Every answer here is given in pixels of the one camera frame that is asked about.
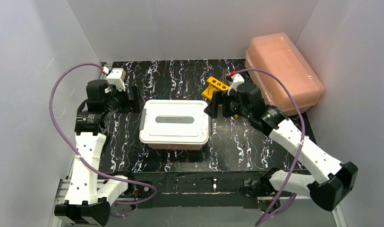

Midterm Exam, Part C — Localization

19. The clear glass test tube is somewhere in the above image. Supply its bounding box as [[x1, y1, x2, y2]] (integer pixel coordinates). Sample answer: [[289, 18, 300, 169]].
[[221, 69, 227, 83]]

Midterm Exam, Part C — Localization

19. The yellow test tube rack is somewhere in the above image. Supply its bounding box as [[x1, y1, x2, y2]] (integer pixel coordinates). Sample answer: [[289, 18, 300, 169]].
[[201, 76, 229, 100]]

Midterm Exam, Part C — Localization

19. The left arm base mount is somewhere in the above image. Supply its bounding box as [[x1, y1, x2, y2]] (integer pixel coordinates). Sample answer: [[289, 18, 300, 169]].
[[110, 184, 153, 219]]

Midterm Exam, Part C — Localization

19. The aluminium frame rail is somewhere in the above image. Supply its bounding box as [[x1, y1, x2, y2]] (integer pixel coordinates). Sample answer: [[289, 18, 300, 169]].
[[49, 177, 347, 227]]

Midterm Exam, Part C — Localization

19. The pink plastic bin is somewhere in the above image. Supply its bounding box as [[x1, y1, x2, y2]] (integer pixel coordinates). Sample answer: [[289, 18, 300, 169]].
[[146, 143, 205, 150]]

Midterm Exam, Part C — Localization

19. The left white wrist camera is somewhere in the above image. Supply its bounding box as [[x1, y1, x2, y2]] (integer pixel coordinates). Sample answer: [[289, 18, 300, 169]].
[[106, 68, 126, 92]]

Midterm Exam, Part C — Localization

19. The purple cable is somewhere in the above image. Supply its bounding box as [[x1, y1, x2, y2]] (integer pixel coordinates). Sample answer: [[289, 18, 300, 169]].
[[235, 69, 306, 227], [49, 62, 158, 218]]

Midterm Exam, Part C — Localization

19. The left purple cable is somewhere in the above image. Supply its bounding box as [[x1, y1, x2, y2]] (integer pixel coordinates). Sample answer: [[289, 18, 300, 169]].
[[49, 62, 158, 218]]

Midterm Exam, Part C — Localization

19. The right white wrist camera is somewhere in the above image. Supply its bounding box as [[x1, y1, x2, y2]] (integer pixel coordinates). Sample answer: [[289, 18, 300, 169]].
[[227, 71, 245, 96]]

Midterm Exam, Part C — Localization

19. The large pink storage box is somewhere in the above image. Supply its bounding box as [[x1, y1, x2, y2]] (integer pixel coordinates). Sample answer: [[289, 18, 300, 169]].
[[245, 33, 324, 116]]

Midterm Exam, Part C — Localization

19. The white box lid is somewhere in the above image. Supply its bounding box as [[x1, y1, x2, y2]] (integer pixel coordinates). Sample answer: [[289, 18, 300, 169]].
[[139, 99, 210, 149]]

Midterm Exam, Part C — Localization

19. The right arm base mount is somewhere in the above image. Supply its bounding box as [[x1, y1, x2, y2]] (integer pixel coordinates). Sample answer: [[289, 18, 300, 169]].
[[239, 176, 295, 215]]

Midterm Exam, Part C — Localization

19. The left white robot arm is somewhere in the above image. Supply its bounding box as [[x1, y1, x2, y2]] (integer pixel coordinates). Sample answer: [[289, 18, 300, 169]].
[[54, 79, 144, 227]]

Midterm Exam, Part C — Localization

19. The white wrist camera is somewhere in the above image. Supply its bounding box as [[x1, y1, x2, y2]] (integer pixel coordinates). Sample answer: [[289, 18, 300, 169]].
[[106, 68, 126, 92], [227, 71, 245, 96]]

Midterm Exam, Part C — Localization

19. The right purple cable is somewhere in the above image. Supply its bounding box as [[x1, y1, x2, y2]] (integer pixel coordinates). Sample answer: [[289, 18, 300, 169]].
[[235, 69, 306, 227]]

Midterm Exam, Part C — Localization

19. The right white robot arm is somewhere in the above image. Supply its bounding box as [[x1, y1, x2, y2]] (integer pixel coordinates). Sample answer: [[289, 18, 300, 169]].
[[204, 82, 358, 211]]

